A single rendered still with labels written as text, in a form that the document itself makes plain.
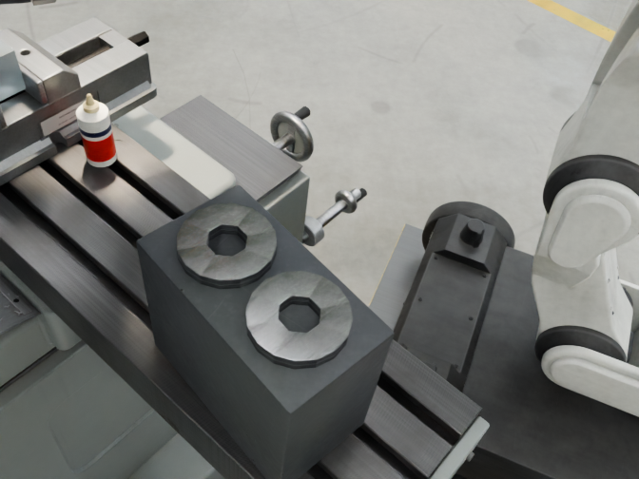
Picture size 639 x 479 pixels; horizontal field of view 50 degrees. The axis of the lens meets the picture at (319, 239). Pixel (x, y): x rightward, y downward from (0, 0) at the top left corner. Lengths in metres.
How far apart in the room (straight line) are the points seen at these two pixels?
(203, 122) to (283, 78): 1.37
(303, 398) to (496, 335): 0.82
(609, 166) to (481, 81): 1.96
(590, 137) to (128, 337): 0.60
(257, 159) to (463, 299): 0.47
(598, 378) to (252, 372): 0.75
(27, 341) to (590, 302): 0.82
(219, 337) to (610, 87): 0.54
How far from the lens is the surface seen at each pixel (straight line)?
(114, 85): 1.03
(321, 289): 0.59
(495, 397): 1.27
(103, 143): 0.95
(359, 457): 0.74
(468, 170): 2.45
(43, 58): 0.99
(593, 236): 0.95
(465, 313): 1.32
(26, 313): 0.93
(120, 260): 0.87
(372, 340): 0.58
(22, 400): 1.07
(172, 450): 1.56
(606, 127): 0.90
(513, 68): 2.97
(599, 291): 1.11
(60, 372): 1.08
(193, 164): 1.12
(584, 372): 1.19
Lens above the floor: 1.64
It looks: 51 degrees down
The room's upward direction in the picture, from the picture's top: 8 degrees clockwise
